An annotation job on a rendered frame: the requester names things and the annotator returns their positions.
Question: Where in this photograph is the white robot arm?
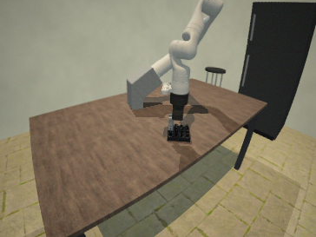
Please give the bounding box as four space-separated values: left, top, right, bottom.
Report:
152 0 223 82

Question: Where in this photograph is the black knob box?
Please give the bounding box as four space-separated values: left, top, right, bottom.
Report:
167 124 190 142

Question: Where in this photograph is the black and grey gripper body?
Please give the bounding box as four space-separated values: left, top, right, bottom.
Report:
161 80 189 121

